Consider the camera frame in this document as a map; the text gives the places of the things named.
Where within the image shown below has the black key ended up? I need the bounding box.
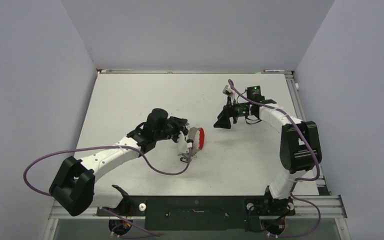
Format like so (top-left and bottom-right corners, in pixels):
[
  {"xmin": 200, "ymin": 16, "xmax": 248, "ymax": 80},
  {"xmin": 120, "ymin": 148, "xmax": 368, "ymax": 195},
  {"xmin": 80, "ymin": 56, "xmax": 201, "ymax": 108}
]
[{"xmin": 179, "ymin": 156, "xmax": 193, "ymax": 164}]

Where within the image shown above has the aluminium right side rail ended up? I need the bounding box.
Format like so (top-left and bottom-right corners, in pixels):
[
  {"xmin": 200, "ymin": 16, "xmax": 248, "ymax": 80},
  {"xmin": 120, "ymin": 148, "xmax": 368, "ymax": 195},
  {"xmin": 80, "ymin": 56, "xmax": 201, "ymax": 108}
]
[{"xmin": 284, "ymin": 71, "xmax": 330, "ymax": 196}]

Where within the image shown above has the aluminium front rail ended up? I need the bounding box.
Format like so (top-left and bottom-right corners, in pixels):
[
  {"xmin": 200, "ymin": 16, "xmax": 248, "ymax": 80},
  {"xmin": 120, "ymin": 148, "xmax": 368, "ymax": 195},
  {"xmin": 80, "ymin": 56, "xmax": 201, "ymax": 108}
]
[{"xmin": 48, "ymin": 195, "xmax": 348, "ymax": 220}]

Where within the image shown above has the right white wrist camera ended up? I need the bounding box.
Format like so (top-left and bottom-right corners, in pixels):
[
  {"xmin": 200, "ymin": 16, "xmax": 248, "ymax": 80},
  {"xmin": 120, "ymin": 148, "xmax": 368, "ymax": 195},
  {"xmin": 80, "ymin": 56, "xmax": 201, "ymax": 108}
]
[{"xmin": 222, "ymin": 85, "xmax": 235, "ymax": 98}]

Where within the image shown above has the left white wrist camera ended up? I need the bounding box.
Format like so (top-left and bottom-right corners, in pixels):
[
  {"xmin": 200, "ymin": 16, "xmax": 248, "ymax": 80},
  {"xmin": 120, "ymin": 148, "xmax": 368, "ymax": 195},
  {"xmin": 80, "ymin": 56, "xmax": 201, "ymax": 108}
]
[{"xmin": 177, "ymin": 131, "xmax": 194, "ymax": 156}]

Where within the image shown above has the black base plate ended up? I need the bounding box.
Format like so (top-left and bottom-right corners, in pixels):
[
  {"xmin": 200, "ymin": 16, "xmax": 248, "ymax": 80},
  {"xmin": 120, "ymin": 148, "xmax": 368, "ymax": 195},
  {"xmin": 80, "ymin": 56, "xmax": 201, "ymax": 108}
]
[{"xmin": 96, "ymin": 195, "xmax": 296, "ymax": 232}]

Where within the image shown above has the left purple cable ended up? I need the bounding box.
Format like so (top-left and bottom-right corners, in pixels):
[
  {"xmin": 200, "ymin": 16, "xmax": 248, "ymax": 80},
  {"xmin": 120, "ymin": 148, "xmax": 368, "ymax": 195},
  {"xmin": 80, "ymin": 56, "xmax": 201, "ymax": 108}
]
[{"xmin": 23, "ymin": 145, "xmax": 195, "ymax": 239}]

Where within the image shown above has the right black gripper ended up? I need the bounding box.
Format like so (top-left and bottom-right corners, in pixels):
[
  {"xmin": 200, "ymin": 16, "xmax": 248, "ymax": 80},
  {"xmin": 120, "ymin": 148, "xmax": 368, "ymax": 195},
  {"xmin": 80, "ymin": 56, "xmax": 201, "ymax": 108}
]
[{"xmin": 214, "ymin": 95, "xmax": 252, "ymax": 129}]

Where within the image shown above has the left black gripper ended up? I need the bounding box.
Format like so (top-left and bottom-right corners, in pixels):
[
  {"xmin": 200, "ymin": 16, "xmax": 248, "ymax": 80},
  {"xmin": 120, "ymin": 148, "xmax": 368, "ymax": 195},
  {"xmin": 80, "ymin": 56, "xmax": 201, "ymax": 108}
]
[{"xmin": 154, "ymin": 115, "xmax": 188, "ymax": 145}]

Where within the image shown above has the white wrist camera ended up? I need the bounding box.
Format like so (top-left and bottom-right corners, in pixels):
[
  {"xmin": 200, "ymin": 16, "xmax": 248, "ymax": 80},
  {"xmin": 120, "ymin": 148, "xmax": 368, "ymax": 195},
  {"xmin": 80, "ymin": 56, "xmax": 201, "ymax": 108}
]
[
  {"xmin": 222, "ymin": 85, "xmax": 235, "ymax": 98},
  {"xmin": 177, "ymin": 131, "xmax": 194, "ymax": 156}
]

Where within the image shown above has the aluminium back rail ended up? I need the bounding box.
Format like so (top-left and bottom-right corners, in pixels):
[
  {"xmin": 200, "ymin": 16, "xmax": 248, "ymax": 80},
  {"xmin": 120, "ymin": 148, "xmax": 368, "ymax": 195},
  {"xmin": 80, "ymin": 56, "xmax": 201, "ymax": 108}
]
[{"xmin": 96, "ymin": 68, "xmax": 294, "ymax": 75}]

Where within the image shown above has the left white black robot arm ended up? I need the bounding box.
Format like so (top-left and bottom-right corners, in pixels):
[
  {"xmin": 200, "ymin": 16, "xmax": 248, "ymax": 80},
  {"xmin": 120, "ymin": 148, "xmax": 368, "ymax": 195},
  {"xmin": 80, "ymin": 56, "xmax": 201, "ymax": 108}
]
[{"xmin": 48, "ymin": 108, "xmax": 193, "ymax": 217}]

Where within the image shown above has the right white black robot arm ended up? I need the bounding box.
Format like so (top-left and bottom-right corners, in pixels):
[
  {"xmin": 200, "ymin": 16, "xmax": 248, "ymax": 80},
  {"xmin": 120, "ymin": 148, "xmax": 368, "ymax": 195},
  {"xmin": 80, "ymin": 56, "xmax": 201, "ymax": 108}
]
[{"xmin": 213, "ymin": 85, "xmax": 322, "ymax": 216}]

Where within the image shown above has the aluminium rail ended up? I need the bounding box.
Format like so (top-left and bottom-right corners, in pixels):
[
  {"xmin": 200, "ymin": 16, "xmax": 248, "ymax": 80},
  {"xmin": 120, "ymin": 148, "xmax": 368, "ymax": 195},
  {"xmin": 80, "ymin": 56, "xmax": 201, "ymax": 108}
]
[
  {"xmin": 96, "ymin": 68, "xmax": 294, "ymax": 75},
  {"xmin": 48, "ymin": 195, "xmax": 348, "ymax": 220},
  {"xmin": 284, "ymin": 71, "xmax": 330, "ymax": 196}
]

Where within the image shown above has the grey red keyring holder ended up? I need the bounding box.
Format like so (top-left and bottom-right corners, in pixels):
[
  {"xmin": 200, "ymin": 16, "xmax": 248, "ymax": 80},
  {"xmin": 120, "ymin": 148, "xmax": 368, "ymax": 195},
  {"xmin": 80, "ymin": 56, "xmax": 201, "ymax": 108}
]
[{"xmin": 188, "ymin": 127, "xmax": 205, "ymax": 156}]

